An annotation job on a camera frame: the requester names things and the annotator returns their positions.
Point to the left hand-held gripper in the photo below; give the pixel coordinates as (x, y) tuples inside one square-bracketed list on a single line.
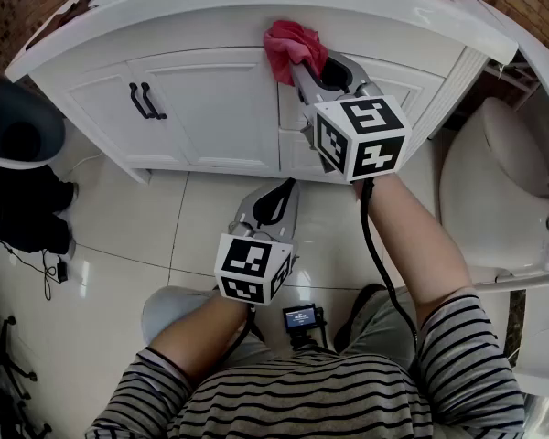
[(251, 268)]

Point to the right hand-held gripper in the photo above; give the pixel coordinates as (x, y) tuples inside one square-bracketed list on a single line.
[(361, 144)]

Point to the red cloth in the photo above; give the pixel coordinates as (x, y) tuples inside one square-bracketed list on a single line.
[(288, 46)]

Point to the large white drawer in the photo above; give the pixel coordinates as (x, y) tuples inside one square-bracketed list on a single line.
[(393, 78)]

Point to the small white drawer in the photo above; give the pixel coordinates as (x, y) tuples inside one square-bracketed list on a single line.
[(293, 153)]

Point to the person's left forearm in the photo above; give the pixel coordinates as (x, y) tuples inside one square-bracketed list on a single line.
[(196, 327)]

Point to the person's right forearm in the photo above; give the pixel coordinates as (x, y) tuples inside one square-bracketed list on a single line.
[(412, 245)]

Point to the white vanity cabinet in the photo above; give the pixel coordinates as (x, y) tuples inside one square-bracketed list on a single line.
[(210, 121)]

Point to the wide white cabinet door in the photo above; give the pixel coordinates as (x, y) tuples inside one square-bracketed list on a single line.
[(219, 108)]

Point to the grey shorts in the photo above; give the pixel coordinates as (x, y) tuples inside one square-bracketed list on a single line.
[(174, 304)]

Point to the striped shirt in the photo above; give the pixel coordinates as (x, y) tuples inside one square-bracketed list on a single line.
[(302, 396)]

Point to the beige toilet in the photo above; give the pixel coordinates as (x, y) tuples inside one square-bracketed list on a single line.
[(489, 190)]

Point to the narrow white cabinet door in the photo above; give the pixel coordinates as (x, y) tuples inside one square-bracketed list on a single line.
[(100, 121)]

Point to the black power adapter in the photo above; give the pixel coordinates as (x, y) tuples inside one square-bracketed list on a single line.
[(62, 272)]

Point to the dark grey bin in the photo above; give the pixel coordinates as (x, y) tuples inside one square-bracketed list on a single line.
[(18, 126)]

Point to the black folding stand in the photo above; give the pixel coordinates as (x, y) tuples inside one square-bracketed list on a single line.
[(4, 368)]

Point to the small black camera with screen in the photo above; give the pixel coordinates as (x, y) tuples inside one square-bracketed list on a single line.
[(299, 318)]

